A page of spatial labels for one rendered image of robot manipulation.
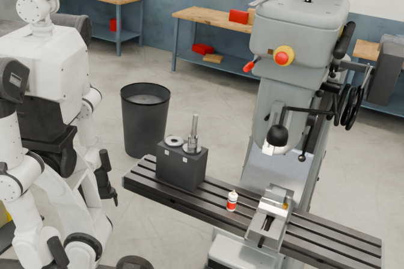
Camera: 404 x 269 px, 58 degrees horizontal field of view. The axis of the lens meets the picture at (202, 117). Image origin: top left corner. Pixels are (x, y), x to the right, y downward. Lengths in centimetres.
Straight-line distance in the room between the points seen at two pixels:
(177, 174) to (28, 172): 87
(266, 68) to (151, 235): 189
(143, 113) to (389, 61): 225
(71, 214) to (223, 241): 70
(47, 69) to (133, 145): 257
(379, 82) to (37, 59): 122
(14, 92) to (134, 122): 248
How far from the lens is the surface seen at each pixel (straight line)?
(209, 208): 171
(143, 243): 282
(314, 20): 112
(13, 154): 103
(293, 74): 126
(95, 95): 142
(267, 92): 135
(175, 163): 174
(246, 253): 171
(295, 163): 195
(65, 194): 128
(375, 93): 160
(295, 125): 138
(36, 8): 105
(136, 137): 346
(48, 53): 103
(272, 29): 114
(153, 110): 329
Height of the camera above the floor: 209
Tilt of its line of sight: 28 degrees down
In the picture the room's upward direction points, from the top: 7 degrees clockwise
